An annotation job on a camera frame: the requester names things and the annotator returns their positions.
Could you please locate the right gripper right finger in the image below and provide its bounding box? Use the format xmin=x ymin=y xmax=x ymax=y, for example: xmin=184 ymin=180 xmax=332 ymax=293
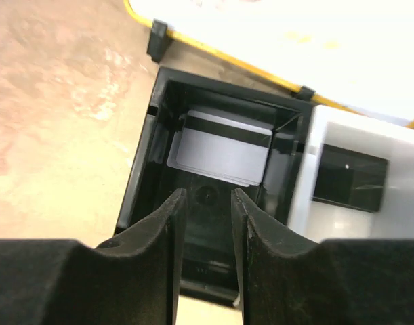
xmin=231 ymin=189 xmax=414 ymax=324

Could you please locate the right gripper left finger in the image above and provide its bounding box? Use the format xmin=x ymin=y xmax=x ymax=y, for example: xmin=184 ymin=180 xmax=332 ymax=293
xmin=0 ymin=189 xmax=187 ymax=324

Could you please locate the black and white compartment tray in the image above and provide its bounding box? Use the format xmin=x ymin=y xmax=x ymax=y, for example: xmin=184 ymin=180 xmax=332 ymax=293
xmin=115 ymin=68 xmax=414 ymax=305

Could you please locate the black box in tray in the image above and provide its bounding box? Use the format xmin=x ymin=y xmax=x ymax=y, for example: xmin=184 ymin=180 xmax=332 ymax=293
xmin=312 ymin=145 xmax=389 ymax=213

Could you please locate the white board with wooden frame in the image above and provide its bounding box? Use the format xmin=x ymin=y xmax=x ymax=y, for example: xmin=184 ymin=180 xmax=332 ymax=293
xmin=125 ymin=1 xmax=414 ymax=128

